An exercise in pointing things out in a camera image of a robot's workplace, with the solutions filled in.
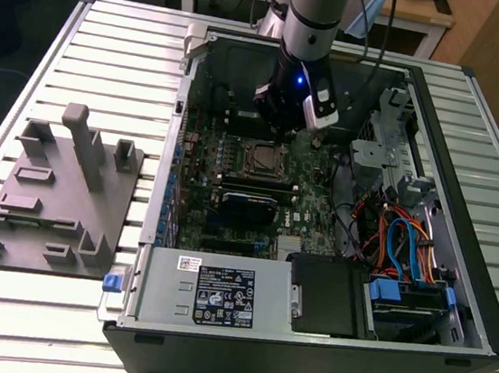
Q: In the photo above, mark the blue case latch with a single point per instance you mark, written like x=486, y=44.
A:
x=111, y=283

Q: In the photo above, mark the silver chipset heatsink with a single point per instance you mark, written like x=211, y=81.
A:
x=292, y=247

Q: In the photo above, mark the metal disk bay cage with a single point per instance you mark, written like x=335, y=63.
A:
x=389, y=122

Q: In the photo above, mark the black RAM slot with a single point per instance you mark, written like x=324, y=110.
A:
x=259, y=183
x=258, y=188
x=259, y=179

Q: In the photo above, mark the white case sticker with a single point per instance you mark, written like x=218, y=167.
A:
x=247, y=114

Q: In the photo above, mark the black PC case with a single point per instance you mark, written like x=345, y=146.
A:
x=254, y=369

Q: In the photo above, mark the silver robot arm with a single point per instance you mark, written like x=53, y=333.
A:
x=313, y=17

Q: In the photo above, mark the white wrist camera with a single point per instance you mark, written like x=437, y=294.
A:
x=320, y=109

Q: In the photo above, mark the silver power supply unit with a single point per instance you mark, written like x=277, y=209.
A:
x=164, y=285

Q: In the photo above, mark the silver cage bracket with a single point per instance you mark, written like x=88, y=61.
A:
x=369, y=153

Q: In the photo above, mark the grey parts rack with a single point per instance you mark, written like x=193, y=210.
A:
x=61, y=200

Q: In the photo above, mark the black plastic shroud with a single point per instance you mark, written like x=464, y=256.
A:
x=327, y=296

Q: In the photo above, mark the CPU socket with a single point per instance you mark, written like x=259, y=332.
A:
x=245, y=171

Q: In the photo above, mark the silver CPU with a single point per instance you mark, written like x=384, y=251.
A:
x=266, y=159

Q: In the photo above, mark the green motherboard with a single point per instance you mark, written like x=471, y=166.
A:
x=314, y=212

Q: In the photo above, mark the blue disk carrier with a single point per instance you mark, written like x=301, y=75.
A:
x=384, y=289

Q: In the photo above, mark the metal locking lever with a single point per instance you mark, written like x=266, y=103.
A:
x=264, y=141

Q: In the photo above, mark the black graphics card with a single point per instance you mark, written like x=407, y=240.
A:
x=247, y=206

